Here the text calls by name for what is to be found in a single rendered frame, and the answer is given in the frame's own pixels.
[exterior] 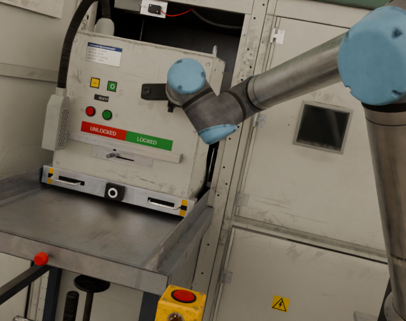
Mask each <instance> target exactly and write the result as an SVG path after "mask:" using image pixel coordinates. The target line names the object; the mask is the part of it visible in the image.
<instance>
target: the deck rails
mask: <svg viewBox="0 0 406 321"><path fill-rule="evenodd" d="M42 175H43V167H42V168H37V169H33V170H30V171H26V172H23V173H19V174H16V175H12V176H8V177H5V178H1V179H0V206H3V205H6V204H8V203H12V202H14V201H17V200H19V199H22V198H24V197H27V196H30V195H33V194H35V193H38V192H41V191H43V190H46V189H49V188H51V187H54V186H56V185H52V184H49V183H44V182H41V180H42ZM209 190H210V189H208V191H207V192H206V193H205V194H204V195H203V197H202V198H201V199H200V200H199V201H198V202H197V203H196V204H195V205H194V207H193V208H192V209H191V210H190V212H189V213H188V214H187V215H186V216H185V217H184V218H183V219H182V220H181V222H180V223H179V224H178V225H177V226H176V228H174V230H172V232H171V233H170V234H169V235H168V237H167V238H166V239H165V240H164V241H163V242H162V243H161V244H160V247H159V249H158V250H157V251H156V253H155V254H154V255H153V256H152V257H151V258H150V259H149V261H148V262H147V263H146V264H145V265H144V266H143V268H142V269H146V270H149V271H153V272H156V273H158V272H159V271H160V270H161V268H162V267H163V266H164V264H165V263H166V261H167V260H168V259H169V258H170V256H171V255H172V253H173V252H174V251H175V250H176V248H177V247H178V246H179V244H180V243H181V242H182V240H183V239H184V238H185V236H186V235H187V233H188V232H189V231H190V230H191V228H192V227H193V225H194V224H195V223H196V221H197V220H198V219H199V217H200V216H201V215H202V213H203V212H204V211H205V210H206V208H207V207H208V206H207V200H208V194H209Z"/></svg>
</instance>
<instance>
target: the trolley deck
mask: <svg viewBox="0 0 406 321"><path fill-rule="evenodd" d="M213 214H214V208H209V207H207V208H206V210H205V211H204V212H203V213H202V215H201V216H200V217H199V219H198V220H197V221H196V223H195V224H194V225H193V227H192V228H191V230H190V231H189V232H188V233H187V235H186V236H185V238H184V239H183V240H182V242H181V243H180V244H179V246H178V247H177V248H176V250H175V251H174V252H173V253H172V255H171V256H170V258H169V259H168V260H167V261H166V263H165V264H164V266H163V267H162V268H161V270H160V271H159V272H158V273H156V272H153V271H149V270H146V269H142V268H143V266H144V265H145V264H146V263H147V262H148V261H149V259H150V258H151V257H152V256H153V255H154V254H155V253H156V251H157V250H158V249H159V247H160V244H161V243H162V242H163V241H164V240H165V239H166V238H167V237H168V235H169V234H170V233H171V232H172V230H174V228H176V226H177V225H178V224H179V223H180V222H181V220H182V219H183V218H184V217H182V216H179V215H174V214H171V213H166V212H163V211H158V210H153V209H150V208H146V207H142V206H137V205H134V204H129V203H125V202H122V201H116V200H113V199H109V198H105V197H101V196H96V195H93V194H88V193H85V192H80V191H77V190H73V189H67V188H64V187H60V186H54V187H51V188H49V189H46V190H43V191H41V192H38V193H35V194H33V195H30V196H27V197H24V198H22V199H19V200H17V201H14V202H12V203H8V204H6V205H3V206H0V252H1V253H5V254H8V255H12V256H16V257H20V258H23V259H27V260H31V261H34V256H35V255H36V254H37V253H39V252H45V253H49V254H50V256H48V262H47V263H46V264H45V265H48V266H52V267H55V268H59V269H64V270H66V271H71V272H74V273H78V274H81V275H85V276H90V277H92V278H97V279H99V280H104V281H106V282H110V283H115V284H117V285H122V286H125V287H129V288H132V289H136V290H140V291H144V292H148V293H151V294H155V295H157V296H162V295H163V294H164V292H165V290H166V289H167V287H168V286H169V285H173V283H174V282H175V280H176V279H177V277H178V275H179V274H180V272H181V270H182V269H183V267H184V266H185V264H186V262H187V261H188V259H189V257H190V256H191V254H192V253H193V251H194V249H195V248H196V246H197V245H198V243H199V241H200V240H201V238H202V237H203V235H204V233H205V232H206V230H207V229H208V227H209V225H210V224H211V222H212V217H213Z"/></svg>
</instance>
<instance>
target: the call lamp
mask: <svg viewBox="0 0 406 321"><path fill-rule="evenodd" d="M167 321H185V320H184V317H183V316H182V315H181V314H180V313H178V312H173V313H170V314H169V315H168V318H167Z"/></svg>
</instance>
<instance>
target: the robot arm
mask: <svg viewBox="0 0 406 321"><path fill-rule="evenodd" d="M338 82H343V84H344V86H345V87H349V88H350V90H351V91H350V94H351V95H352V96H354V97H355V98H356V99H357V100H359V101H361V105H362V107H363V108H364V111H365V119H366V127H367V132H368V140H369V144H370V152H371V157H372V165H373V173H374V177H375V185H376V190H377V198H378V202H379V210H380V215H381V223H382V231H383V236H384V244H385V248H386V256H387V261H388V269H389V277H390V281H391V289H392V292H391V293H390V294H389V295H388V296H387V298H386V301H385V303H384V314H385V319H386V321H406V0H390V1H388V3H387V4H386V5H385V6H383V7H380V8H377V9H375V10H373V11H371V12H370V13H368V14H366V15H365V16H364V17H363V18H362V19H361V20H360V21H359V22H357V23H355V24H354V25H353V26H352V27H351V28H350V29H349V30H348V31H347V32H345V33H343V34H341V35H339V36H337V37H335V38H333V39H330V40H328V41H326V42H324V43H322V44H320V45H318V46H316V47H314V48H312V49H310V50H308V51H306V52H304V53H302V54H300V55H298V56H296V57H293V58H292V59H289V60H288V61H285V62H283V63H282V64H279V65H278V66H275V67H274V68H271V69H269V70H268V71H265V72H264V73H261V74H258V75H252V76H250V77H248V78H247V79H246V80H244V81H243V82H241V83H239V84H238V85H235V86H234V87H232V88H230V89H228V90H227V91H225V92H223V93H222V94H220V95H218V96H216V94H215V92H214V91H213V89H212V88H211V86H210V84H209V83H208V81H207V79H206V73H205V70H204V68H203V66H202V65H201V64H200V63H199V62H198V61H196V60H194V59H191V58H183V59H179V60H177V61H176V62H174V63H173V64H172V66H171V67H170V68H169V70H168V74H167V82H166V83H144V84H143V85H142V87H141V98H142V99H144V100H147V101H168V106H167V107H168V112H170V113H173V109H180V110H183V111H184V112H185V114H186V115H187V117H188V119H189V120H190V121H191V124H192V125H193V126H194V128H195V130H196V131H197V133H198V136H200V138H201V139H202V140H203V142H204V143H205V144H207V145H211V144H213V143H216V142H218V141H220V140H221V139H223V138H225V137H227V136H229V135H231V134H233V133H234V132H236V130H237V125H238V124H240V123H241V122H243V121H244V120H246V119H248V118H249V117H251V116H253V115H254V114H256V113H258V112H260V111H263V110H267V109H268V108H271V107H272V106H275V105H277V104H280V103H283V102H286V101H288V100H291V99H294V98H297V97H300V96H303V95H305V94H308V93H311V92H313V91H316V90H319V89H322V88H325V87H328V86H330V85H333V84H336V83H338Z"/></svg>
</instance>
